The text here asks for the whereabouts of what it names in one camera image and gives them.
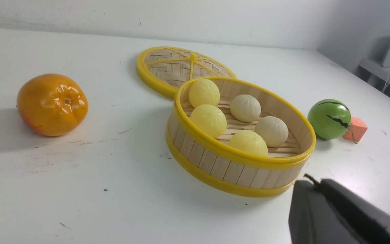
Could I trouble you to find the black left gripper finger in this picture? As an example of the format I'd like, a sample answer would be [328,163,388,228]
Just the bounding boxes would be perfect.
[288,174,390,244]

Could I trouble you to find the orange toy tangerine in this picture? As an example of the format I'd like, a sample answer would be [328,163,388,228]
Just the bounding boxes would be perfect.
[16,74,89,137]

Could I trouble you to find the woven bamboo steamer lid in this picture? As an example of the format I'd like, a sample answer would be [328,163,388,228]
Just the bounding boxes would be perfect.
[136,46,236,99]

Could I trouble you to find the yellow bun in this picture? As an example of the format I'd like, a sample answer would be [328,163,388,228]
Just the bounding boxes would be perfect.
[229,130,268,157]
[189,78,221,108]
[190,104,227,138]

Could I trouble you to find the bamboo steamer tray yellow rim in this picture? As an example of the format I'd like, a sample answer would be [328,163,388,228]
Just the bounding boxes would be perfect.
[166,76,316,198]

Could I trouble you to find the orange foam cube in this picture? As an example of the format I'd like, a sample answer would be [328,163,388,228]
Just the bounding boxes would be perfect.
[342,117,368,144]

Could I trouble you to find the green toy watermelon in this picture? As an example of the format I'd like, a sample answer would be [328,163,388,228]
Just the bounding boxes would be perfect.
[307,99,351,141]

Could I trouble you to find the white bun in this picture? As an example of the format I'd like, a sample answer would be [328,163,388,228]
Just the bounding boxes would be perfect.
[230,94,261,123]
[254,116,288,148]

